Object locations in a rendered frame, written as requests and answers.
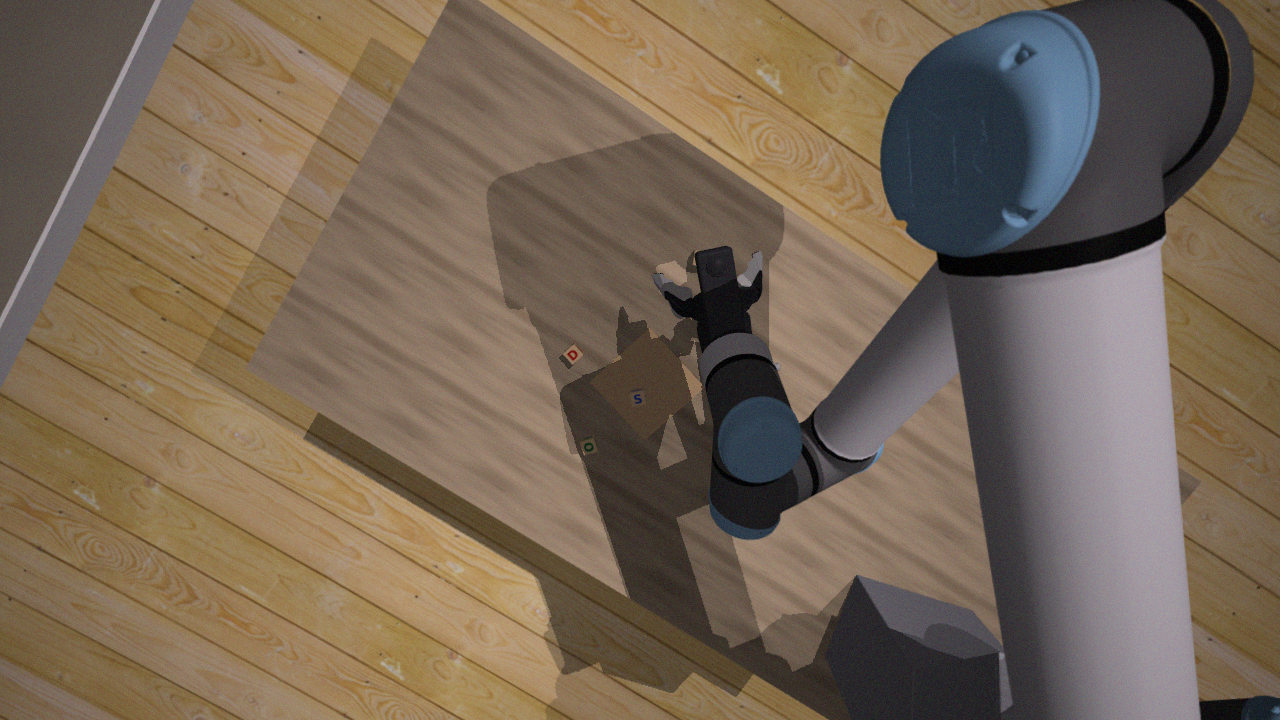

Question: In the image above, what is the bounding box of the tan square mat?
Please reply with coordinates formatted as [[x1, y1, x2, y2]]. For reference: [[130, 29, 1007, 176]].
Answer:
[[590, 328, 705, 439]]

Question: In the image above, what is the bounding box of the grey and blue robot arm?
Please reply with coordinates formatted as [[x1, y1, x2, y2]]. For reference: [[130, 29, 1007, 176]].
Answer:
[[700, 0, 1280, 720]]

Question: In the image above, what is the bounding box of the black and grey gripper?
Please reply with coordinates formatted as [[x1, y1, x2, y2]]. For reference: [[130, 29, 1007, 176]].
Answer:
[[652, 250, 763, 354]]

